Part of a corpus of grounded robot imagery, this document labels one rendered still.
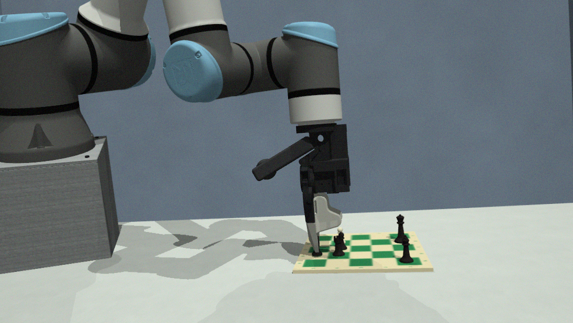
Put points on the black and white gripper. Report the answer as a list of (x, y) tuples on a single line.
[(325, 169)]

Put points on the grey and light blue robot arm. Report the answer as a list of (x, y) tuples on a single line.
[(45, 63)]

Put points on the green and cream chessboard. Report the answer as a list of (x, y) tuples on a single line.
[(366, 253)]

